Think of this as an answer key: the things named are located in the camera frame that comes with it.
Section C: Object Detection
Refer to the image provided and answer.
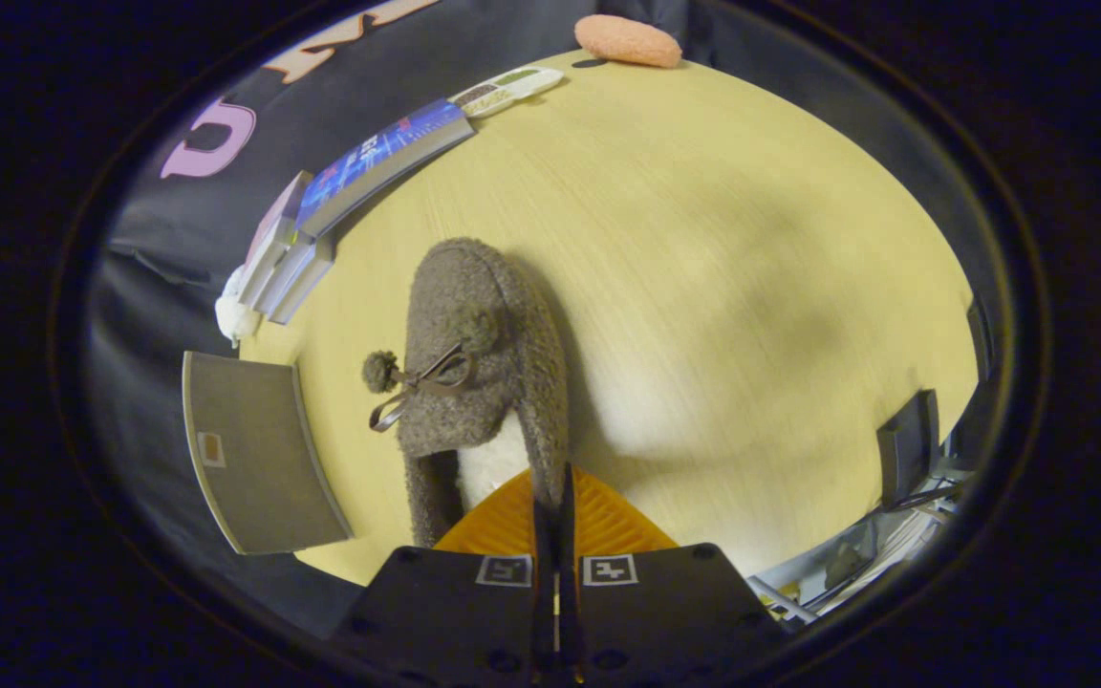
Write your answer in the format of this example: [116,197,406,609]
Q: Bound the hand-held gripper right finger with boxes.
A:
[556,462,792,687]

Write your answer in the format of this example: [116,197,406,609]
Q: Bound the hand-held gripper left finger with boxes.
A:
[329,462,557,687]

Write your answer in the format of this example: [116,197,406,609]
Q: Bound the brown fuzzy slipper shoe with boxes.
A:
[361,237,571,549]

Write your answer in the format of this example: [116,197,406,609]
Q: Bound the white book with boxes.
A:
[239,229,337,327]

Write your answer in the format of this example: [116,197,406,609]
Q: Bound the white plush object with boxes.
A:
[214,265,265,347]

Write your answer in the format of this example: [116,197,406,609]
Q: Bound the blue cover book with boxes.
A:
[295,97,476,241]

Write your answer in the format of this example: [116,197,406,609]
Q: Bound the white remote control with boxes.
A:
[448,66,566,119]

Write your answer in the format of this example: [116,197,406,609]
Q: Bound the pink fuzzy pad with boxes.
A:
[573,13,683,70]

